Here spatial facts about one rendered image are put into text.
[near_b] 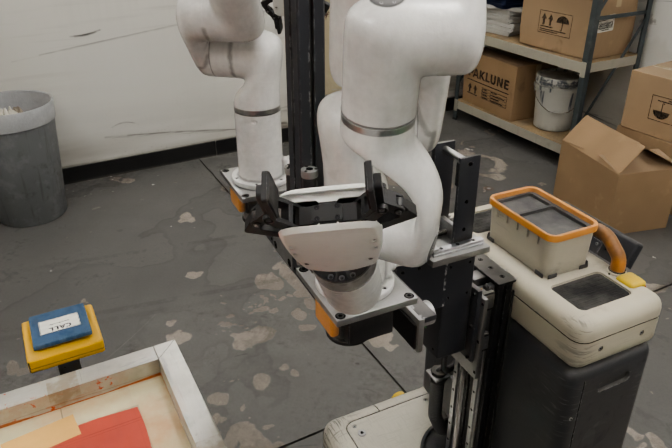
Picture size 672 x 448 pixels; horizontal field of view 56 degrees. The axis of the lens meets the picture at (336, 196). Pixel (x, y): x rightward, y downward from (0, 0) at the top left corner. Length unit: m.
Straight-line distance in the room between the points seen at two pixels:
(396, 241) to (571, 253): 0.79
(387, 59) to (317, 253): 0.20
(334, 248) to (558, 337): 0.88
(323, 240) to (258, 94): 0.68
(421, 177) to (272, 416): 1.77
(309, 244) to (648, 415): 2.13
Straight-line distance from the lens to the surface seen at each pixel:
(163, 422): 1.08
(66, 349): 1.27
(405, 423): 1.98
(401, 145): 0.69
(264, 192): 0.55
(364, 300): 0.75
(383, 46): 0.63
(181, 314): 2.91
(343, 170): 0.87
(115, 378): 1.13
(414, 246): 0.76
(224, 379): 2.55
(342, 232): 0.60
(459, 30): 0.64
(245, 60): 1.24
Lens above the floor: 1.71
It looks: 26 degrees down
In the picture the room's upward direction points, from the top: straight up
